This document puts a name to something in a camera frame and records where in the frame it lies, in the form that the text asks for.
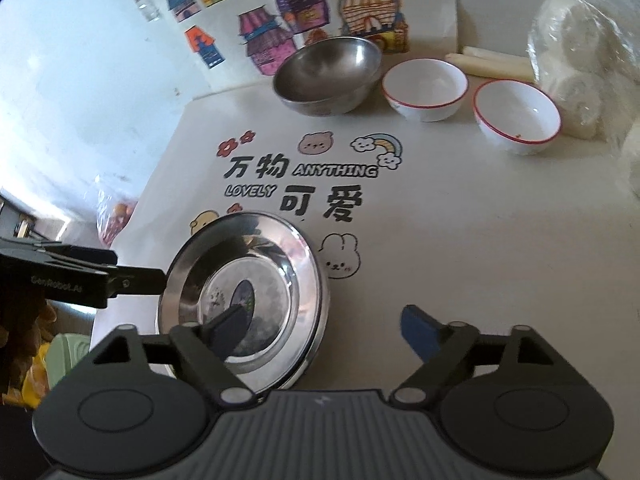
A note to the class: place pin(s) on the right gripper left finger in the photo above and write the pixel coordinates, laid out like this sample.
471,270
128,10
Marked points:
201,352

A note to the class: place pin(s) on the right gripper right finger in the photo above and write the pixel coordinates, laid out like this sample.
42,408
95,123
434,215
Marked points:
445,352

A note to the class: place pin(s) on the stainless steel plate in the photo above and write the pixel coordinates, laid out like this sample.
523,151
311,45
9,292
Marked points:
262,263

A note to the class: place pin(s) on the white red-rimmed bowl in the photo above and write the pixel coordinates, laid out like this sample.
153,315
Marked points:
425,89
516,117

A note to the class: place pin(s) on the large stainless steel bowl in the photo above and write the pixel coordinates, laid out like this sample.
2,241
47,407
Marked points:
331,77

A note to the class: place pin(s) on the person's left hand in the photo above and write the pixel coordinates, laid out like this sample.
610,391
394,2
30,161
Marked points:
21,318

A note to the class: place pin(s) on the white cartoon table mat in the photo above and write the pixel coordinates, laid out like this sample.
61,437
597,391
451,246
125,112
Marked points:
435,216

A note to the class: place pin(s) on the cream rolled stick front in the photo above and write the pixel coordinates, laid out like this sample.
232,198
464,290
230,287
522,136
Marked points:
482,67

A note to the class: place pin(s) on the cream rolled stick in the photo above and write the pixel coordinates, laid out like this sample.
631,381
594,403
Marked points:
476,52
482,67

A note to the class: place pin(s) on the colourful houses drawing paper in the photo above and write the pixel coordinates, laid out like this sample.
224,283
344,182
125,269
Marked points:
235,43

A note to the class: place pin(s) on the cream rolled stick rear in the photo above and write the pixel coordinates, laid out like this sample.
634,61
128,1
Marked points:
476,52

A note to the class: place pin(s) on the plastic bag of white rolls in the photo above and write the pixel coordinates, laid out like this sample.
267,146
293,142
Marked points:
589,66

